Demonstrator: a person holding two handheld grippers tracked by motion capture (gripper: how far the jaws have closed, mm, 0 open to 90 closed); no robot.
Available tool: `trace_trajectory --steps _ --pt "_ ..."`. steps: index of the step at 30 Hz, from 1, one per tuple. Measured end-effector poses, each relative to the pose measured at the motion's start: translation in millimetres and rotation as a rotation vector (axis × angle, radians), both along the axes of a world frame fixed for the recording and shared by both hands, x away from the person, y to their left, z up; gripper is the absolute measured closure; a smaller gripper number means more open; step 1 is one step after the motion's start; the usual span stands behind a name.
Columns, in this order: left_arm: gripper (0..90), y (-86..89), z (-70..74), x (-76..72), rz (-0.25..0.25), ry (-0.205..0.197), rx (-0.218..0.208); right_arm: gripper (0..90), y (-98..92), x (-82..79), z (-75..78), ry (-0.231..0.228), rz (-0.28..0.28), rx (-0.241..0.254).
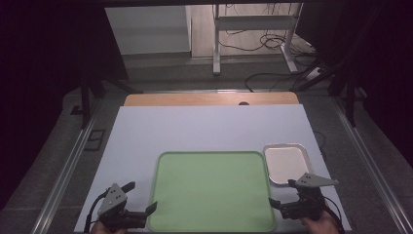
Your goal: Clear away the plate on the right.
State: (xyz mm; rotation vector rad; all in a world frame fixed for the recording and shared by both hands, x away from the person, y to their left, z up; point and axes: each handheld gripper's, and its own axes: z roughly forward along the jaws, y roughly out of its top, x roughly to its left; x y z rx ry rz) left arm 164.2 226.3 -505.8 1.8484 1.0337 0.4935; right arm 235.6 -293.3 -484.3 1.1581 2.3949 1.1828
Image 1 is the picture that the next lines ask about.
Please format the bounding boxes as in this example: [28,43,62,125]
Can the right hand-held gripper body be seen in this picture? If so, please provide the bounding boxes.
[279,172,339,222]

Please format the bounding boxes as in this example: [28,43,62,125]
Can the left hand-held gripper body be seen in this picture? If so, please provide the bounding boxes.
[96,182,148,232]

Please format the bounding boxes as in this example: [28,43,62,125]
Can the person's left hand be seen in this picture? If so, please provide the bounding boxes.
[90,221,129,234]

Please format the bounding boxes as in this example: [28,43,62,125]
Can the person's right hand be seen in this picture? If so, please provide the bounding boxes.
[299,210,341,234]

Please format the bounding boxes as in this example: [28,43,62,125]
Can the white rectangular tray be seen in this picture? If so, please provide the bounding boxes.
[262,142,314,188]

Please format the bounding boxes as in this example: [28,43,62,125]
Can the green plastic tray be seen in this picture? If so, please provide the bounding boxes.
[146,150,278,234]

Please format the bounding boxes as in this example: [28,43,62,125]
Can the white table cover board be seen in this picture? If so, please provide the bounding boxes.
[73,103,353,234]

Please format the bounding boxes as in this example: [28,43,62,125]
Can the black stand legs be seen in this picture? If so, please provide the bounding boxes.
[296,48,368,129]
[77,58,144,130]

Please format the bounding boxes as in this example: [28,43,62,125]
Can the white power strip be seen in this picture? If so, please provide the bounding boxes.
[305,66,324,82]

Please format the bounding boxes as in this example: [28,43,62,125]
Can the white cabinet panel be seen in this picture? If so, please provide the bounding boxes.
[104,5,193,57]

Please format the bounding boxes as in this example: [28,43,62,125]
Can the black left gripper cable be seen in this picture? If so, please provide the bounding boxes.
[83,190,109,234]

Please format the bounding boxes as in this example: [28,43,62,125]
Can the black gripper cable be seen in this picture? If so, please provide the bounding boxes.
[322,196,346,234]
[83,190,109,234]

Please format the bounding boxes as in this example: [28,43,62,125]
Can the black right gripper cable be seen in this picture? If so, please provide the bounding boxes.
[322,196,346,234]

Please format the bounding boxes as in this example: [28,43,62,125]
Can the aluminium floor rail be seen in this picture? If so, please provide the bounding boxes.
[330,97,413,234]
[30,97,102,234]

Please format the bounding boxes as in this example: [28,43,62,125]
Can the black floor socket frame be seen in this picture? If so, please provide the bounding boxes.
[83,129,107,152]

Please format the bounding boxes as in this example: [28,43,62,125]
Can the black floor cables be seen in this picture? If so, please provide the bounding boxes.
[216,3,325,94]

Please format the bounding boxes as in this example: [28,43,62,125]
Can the white metal desk frame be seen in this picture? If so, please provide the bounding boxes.
[211,2,304,76]

